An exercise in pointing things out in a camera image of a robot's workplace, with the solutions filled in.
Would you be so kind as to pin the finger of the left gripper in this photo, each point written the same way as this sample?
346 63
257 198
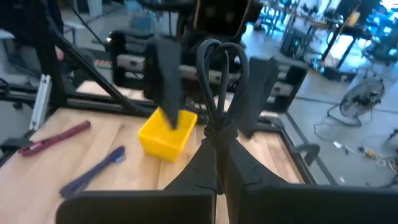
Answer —
259 90
164 81

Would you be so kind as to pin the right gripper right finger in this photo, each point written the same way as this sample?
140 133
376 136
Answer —
280 205

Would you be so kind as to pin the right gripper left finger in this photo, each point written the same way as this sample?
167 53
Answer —
174 208

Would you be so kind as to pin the grey table clamp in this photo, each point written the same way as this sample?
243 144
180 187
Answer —
306 151

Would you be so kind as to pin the yellow plastic basket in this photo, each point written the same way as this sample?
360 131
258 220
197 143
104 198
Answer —
161 143

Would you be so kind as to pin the silver aluminium bar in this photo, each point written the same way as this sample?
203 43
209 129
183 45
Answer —
41 102

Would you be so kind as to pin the black floor fan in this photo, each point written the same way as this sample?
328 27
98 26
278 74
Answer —
362 99

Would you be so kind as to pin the yellow power plug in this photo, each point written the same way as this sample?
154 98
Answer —
370 152

